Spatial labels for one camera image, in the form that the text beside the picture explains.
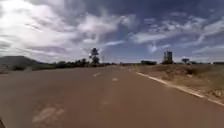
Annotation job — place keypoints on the tall dark tree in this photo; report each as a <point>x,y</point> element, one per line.
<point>94,55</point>

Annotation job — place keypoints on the dark bush clump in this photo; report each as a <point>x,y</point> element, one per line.
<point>148,62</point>

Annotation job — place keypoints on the row of dark bushes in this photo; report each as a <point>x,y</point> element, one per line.
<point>66,64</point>

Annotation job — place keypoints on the tall tower building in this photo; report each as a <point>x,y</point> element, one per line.
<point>168,56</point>

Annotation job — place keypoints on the small flat-topped tree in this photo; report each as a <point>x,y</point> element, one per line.
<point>185,60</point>

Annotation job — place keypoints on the dark hill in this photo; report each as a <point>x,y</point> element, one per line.
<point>16,60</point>

